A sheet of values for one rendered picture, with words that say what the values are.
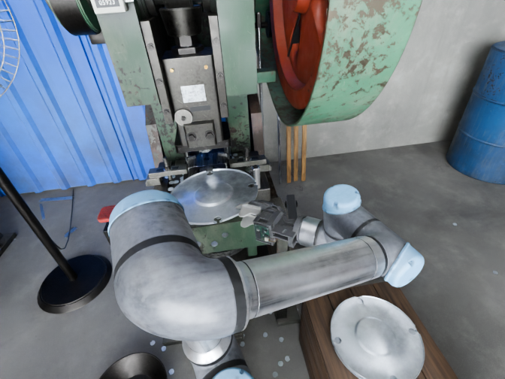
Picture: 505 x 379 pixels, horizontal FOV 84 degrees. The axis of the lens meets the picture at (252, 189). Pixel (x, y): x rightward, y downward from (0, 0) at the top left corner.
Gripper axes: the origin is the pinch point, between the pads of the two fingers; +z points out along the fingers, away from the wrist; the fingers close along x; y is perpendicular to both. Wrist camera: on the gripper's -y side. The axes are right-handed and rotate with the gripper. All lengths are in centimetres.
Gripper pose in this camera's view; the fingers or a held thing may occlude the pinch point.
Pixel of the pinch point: (240, 207)
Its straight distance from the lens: 83.3
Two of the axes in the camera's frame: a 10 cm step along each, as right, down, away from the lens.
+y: -4.9, 5.5, -6.8
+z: -8.6, -2.0, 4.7
